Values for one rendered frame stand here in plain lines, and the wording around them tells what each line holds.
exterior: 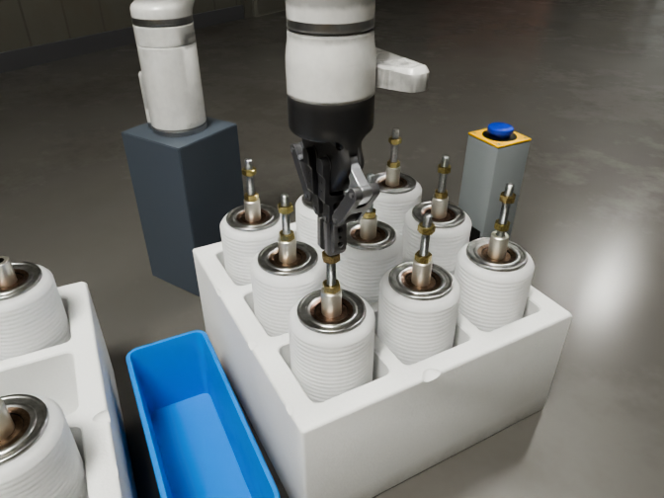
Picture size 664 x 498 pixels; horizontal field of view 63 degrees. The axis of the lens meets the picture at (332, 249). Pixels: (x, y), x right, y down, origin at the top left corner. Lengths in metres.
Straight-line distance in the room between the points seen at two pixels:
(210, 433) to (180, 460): 0.05
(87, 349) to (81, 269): 0.51
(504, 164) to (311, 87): 0.51
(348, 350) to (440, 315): 0.12
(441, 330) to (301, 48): 0.36
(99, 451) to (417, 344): 0.35
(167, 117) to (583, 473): 0.80
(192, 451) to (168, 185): 0.43
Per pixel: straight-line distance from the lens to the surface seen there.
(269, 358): 0.64
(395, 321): 0.63
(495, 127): 0.90
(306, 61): 0.44
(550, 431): 0.86
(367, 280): 0.71
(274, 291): 0.65
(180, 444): 0.81
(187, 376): 0.83
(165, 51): 0.91
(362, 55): 0.44
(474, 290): 0.69
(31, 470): 0.53
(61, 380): 0.75
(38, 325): 0.72
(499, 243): 0.69
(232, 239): 0.75
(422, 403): 0.65
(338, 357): 0.57
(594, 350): 1.01
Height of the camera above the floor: 0.62
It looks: 33 degrees down
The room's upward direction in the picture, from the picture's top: straight up
